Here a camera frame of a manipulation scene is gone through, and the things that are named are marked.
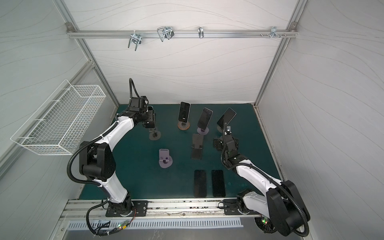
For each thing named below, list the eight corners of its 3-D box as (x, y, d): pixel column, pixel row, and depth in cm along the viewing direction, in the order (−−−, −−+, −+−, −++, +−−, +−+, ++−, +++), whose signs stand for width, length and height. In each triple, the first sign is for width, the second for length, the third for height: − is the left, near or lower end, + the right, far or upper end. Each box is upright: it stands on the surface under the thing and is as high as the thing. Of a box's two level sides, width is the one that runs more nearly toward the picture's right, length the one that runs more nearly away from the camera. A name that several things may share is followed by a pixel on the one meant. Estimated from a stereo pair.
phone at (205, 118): (197, 129, 107) (197, 115, 94) (203, 121, 111) (204, 106, 99) (205, 133, 104) (207, 119, 92) (211, 125, 109) (213, 110, 97)
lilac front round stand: (160, 168, 89) (157, 161, 81) (162, 156, 94) (159, 148, 86) (171, 168, 89) (169, 161, 81) (173, 156, 94) (171, 148, 86)
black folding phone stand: (191, 159, 94) (190, 150, 84) (191, 144, 102) (191, 133, 91) (202, 159, 94) (203, 150, 84) (202, 144, 102) (203, 133, 91)
